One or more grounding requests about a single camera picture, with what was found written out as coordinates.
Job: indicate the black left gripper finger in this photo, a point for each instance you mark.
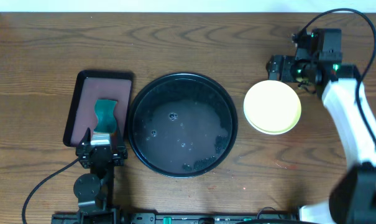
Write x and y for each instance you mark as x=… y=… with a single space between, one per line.
x=86 y=140
x=119 y=139

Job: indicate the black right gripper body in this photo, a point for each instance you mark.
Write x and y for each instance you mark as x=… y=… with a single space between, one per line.
x=291 y=70

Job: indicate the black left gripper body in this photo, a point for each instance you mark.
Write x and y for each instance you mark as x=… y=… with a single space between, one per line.
x=120 y=162

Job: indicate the green yellow sponge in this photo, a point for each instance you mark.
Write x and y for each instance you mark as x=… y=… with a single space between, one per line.
x=104 y=111

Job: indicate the yellow plate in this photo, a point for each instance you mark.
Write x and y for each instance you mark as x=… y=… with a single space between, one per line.
x=272 y=105

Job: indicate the mint plate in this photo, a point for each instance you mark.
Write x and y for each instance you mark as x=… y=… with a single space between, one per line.
x=284 y=130

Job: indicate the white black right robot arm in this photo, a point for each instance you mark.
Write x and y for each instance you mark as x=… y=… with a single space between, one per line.
x=353 y=200

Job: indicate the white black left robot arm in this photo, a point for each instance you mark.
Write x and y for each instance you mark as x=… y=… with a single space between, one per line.
x=94 y=191

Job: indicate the black rectangular maroon tray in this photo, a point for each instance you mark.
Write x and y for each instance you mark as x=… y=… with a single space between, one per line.
x=91 y=86

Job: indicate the round black tray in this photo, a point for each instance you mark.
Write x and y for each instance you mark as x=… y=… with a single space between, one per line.
x=182 y=125

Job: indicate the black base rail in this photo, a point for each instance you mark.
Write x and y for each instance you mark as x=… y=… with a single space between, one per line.
x=265 y=215

